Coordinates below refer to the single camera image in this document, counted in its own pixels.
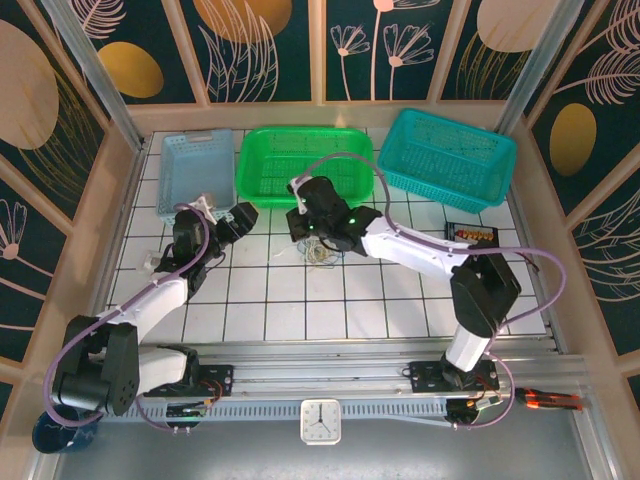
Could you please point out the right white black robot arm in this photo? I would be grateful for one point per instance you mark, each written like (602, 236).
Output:
(410, 247)

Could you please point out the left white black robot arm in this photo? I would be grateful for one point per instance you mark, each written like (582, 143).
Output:
(165, 297)

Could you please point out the green plastic basket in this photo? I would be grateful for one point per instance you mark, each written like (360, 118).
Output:
(272, 160)

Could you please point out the light blue plastic basket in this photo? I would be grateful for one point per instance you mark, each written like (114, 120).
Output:
(195, 165)

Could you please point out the black box with orange items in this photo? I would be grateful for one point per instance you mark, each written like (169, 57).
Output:
(470, 233)

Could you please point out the teal plastic basket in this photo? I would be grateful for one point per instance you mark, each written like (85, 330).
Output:
(450, 150)

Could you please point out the small circuit board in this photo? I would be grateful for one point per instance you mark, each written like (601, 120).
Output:
(187, 411)
(482, 402)

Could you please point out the white square analog clock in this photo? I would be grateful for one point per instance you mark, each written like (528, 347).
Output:
(320, 420)

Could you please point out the dark blue mug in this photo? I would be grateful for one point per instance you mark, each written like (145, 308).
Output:
(50, 440)

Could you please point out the orange black hand tool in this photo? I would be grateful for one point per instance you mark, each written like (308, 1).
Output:
(550, 400)

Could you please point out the aluminium mounting rail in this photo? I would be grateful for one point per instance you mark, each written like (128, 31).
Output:
(325, 372)

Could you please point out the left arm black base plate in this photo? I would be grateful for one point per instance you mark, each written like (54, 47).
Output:
(220, 375)

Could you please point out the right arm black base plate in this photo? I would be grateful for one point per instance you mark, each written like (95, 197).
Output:
(422, 375)

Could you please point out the aluminium frame post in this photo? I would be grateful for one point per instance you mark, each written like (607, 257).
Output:
(540, 65)
(100, 85)

